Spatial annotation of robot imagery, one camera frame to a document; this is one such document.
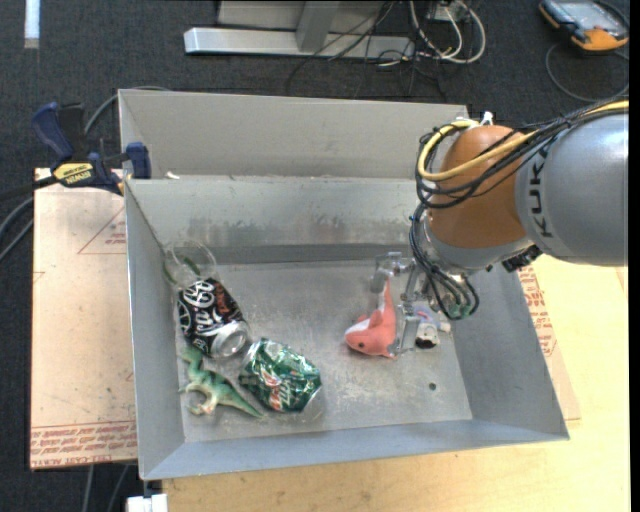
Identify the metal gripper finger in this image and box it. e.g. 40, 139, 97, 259
370, 251, 404, 297
394, 302, 420, 358

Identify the white and brown toy animal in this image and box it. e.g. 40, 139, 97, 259
414, 309, 452, 350

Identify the pink toy dolphin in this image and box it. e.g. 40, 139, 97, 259
344, 278, 402, 360

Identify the grey metal bin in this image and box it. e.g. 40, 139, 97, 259
117, 88, 571, 482

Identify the crushed green soda can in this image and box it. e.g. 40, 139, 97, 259
238, 338, 324, 414

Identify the black soda can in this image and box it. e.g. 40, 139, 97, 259
176, 277, 252, 359

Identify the green toy dinosaur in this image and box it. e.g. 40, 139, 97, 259
178, 344, 265, 420

